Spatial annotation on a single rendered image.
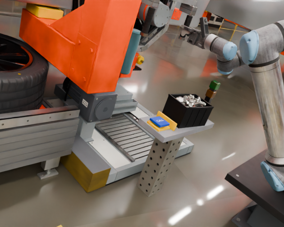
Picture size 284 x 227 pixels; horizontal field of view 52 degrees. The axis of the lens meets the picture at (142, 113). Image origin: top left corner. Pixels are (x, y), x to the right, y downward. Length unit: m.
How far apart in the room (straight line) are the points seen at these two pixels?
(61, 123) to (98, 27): 0.48
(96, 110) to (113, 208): 0.52
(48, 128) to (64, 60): 0.32
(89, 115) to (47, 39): 0.45
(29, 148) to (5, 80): 0.32
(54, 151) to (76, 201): 0.26
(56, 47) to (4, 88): 0.32
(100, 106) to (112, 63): 0.38
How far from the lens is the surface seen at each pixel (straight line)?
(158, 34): 2.02
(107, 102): 1.62
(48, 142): 1.44
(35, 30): 1.64
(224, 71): 1.79
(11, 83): 1.33
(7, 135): 1.31
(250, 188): 1.56
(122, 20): 1.24
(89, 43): 1.25
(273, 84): 1.26
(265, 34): 1.21
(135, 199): 1.62
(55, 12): 1.68
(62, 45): 1.43
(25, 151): 1.41
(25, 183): 1.56
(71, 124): 1.45
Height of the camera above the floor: 1.07
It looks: 26 degrees down
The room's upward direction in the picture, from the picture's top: 19 degrees clockwise
